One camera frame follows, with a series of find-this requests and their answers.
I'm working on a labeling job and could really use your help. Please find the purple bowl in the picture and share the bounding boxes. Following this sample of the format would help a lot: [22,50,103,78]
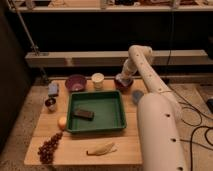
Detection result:
[65,74,87,92]

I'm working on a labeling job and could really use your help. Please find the yellow banana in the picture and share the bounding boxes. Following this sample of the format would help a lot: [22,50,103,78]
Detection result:
[86,142,116,156]

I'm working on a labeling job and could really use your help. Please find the black floor cables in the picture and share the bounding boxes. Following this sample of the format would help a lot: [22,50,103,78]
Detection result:
[168,84,213,171]

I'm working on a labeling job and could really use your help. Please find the red bowl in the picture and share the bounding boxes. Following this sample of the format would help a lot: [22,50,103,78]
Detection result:
[114,74,133,92]

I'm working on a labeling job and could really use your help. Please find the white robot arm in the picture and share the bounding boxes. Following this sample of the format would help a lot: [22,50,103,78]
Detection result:
[121,45,188,171]

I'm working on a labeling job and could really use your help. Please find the upper shelf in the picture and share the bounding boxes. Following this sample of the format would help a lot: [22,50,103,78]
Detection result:
[6,0,213,12]

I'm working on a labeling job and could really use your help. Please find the bunch of red grapes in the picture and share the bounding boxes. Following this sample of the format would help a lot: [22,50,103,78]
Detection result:
[38,132,63,164]

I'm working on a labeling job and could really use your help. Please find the dark brown sponge block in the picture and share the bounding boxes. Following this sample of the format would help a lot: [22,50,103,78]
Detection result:
[73,109,94,120]

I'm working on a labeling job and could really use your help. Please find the yellow onion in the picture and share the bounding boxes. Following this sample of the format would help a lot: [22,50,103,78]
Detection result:
[58,116,67,130]

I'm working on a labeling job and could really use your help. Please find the small dark cup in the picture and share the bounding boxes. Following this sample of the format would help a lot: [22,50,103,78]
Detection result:
[45,98,56,112]

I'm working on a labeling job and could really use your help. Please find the wooden board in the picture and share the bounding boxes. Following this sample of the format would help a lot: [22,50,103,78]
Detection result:
[24,79,147,166]

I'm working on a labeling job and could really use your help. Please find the white cup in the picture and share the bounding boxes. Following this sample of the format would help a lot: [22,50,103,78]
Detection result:
[91,73,104,90]

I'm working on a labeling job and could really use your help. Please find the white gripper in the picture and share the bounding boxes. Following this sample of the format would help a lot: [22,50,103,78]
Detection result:
[120,59,137,84]

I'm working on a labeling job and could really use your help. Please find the green plastic tray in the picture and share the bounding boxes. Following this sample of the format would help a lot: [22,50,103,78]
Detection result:
[66,90,127,134]

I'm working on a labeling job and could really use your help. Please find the metal shelf rail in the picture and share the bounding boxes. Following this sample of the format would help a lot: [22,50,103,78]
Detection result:
[25,50,213,68]

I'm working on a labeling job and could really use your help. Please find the blue small bowl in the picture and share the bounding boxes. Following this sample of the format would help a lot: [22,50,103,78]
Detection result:
[132,90,144,105]

